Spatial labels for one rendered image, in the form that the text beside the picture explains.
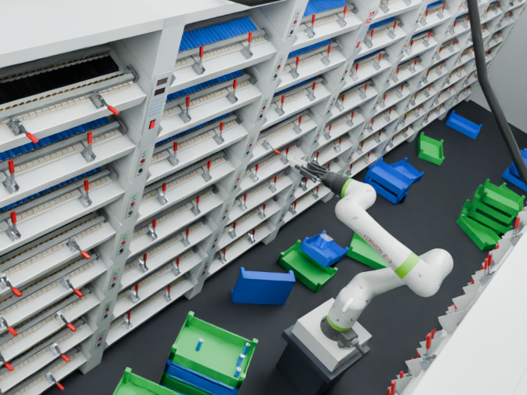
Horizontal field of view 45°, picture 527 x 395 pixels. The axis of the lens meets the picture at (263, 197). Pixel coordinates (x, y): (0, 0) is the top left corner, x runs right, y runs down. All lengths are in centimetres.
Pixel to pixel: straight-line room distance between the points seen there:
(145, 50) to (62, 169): 43
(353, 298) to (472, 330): 161
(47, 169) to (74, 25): 44
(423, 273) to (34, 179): 154
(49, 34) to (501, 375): 124
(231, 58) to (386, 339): 200
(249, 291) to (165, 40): 183
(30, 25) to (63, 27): 8
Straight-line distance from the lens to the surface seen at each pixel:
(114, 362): 310
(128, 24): 178
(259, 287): 341
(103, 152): 203
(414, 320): 393
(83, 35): 168
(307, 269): 382
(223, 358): 261
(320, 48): 303
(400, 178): 484
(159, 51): 192
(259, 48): 245
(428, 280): 265
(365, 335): 313
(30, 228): 203
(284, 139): 311
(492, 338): 133
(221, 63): 226
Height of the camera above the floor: 253
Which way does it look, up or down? 37 degrees down
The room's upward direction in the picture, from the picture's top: 22 degrees clockwise
